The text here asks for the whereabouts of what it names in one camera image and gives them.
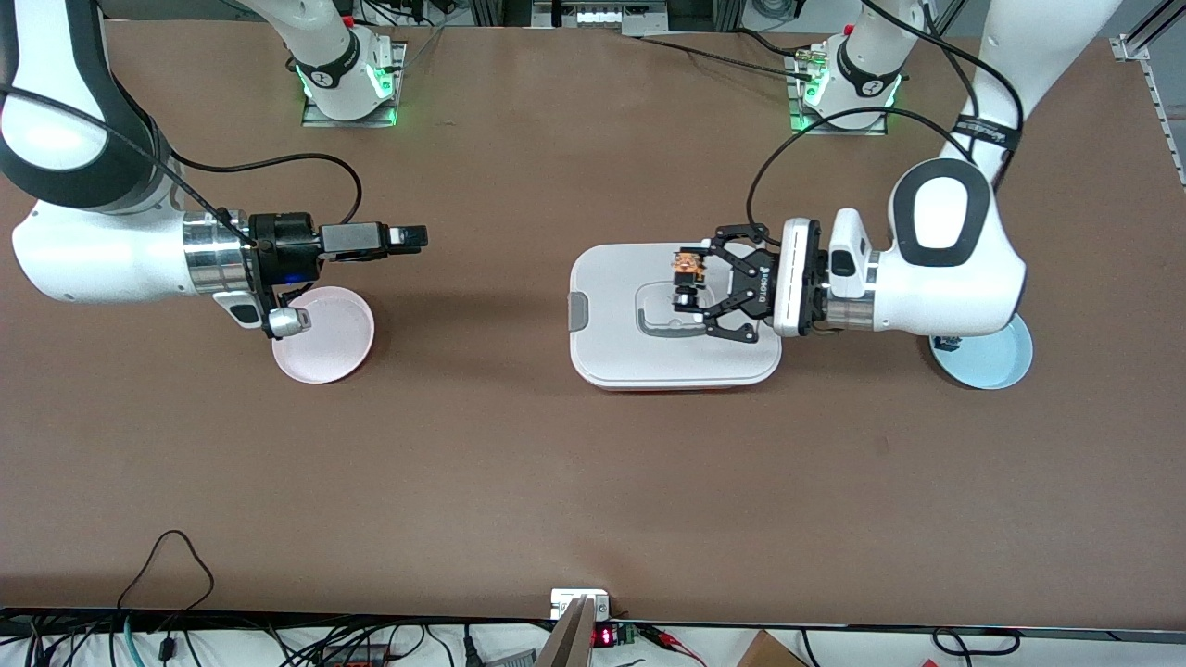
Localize orange push-button switch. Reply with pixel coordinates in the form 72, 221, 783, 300
670, 245, 709, 316

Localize pink round plate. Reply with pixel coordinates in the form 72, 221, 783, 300
271, 286, 376, 384

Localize white lidded container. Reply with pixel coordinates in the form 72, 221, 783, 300
567, 243, 784, 394

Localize light blue round plate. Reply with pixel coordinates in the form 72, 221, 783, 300
928, 313, 1034, 391

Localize red test leads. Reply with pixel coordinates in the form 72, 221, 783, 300
639, 624, 711, 667

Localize white socket box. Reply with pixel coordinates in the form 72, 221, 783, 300
550, 588, 612, 622

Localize brown cardboard box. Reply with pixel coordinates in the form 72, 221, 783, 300
737, 630, 809, 667

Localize grey aluminium profile bar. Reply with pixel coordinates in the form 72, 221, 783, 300
536, 596, 597, 667

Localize black device red terminals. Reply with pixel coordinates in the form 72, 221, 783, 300
315, 644, 392, 667

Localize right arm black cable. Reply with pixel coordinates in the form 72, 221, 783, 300
0, 83, 364, 247

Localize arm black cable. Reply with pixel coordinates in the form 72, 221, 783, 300
746, 0, 1028, 233
0, 83, 364, 247

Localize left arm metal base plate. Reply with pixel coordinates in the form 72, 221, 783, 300
788, 46, 889, 137

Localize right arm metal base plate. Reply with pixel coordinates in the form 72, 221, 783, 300
301, 41, 408, 129

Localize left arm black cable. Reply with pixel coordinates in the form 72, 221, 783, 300
746, 0, 1028, 233

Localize black table cable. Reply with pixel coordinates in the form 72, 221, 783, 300
735, 26, 802, 62
623, 33, 816, 81

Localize silver equipment frame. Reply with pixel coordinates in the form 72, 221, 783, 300
532, 0, 670, 31

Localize thin black looped cable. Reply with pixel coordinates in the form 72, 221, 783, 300
116, 529, 216, 613

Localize black coiled cable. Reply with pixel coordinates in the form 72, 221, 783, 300
930, 627, 1022, 658

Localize aluminium corner bracket rail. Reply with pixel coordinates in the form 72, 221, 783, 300
1109, 0, 1186, 192

